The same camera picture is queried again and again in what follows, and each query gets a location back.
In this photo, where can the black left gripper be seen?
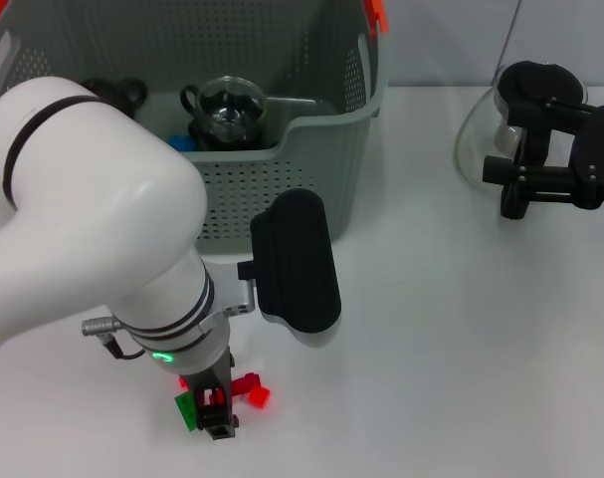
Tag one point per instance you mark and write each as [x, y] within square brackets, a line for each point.
[214, 381]

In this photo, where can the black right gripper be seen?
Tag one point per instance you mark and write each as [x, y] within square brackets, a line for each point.
[597, 159]

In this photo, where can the dark red arch block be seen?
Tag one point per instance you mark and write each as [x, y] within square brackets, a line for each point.
[244, 384]

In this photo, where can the blue square plate block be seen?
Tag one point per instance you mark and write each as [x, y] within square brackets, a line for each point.
[184, 143]

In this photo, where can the glass teacup black sleeve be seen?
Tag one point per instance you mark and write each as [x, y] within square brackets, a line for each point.
[222, 139]
[232, 99]

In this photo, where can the small red square block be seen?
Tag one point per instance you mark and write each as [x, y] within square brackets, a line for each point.
[259, 397]

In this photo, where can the bright red curved block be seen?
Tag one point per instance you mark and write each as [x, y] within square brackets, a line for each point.
[183, 382]

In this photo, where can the grey perforated plastic storage bin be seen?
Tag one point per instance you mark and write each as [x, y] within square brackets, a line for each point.
[331, 149]

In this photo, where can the green toy brick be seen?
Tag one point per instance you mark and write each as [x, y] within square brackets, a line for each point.
[186, 410]

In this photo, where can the left gripper silver plug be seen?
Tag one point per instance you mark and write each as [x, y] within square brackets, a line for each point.
[97, 327]

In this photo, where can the black clay teapot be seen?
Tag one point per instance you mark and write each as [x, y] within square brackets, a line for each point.
[127, 94]

